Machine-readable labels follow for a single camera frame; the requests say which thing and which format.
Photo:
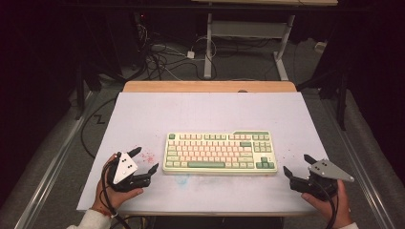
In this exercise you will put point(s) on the metal floor rail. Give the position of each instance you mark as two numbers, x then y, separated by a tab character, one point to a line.
54	159
359	165

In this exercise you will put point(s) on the white power adapter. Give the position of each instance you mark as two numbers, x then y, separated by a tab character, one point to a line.
190	54

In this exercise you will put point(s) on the white power strip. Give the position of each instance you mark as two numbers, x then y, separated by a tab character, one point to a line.
320	46

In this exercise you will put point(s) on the white-legged desk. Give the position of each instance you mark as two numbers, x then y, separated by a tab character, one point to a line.
208	47

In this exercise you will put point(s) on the black stand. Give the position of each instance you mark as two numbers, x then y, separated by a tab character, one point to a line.
342	101
79	95

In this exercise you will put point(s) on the person's right hand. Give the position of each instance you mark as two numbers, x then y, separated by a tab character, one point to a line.
321	208

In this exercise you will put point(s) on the cream green pink keyboard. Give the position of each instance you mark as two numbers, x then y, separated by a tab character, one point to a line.
219	152

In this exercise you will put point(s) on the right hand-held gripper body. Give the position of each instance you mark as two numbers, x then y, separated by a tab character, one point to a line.
328	170

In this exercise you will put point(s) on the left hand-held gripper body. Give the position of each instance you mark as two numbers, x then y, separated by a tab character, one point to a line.
124	168

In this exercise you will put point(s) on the person's left hand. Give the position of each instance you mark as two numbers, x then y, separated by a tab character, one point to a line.
122	197

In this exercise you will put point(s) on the wooden table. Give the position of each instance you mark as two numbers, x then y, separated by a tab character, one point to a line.
207	86

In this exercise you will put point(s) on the white table mat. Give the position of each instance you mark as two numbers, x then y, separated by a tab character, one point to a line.
207	111

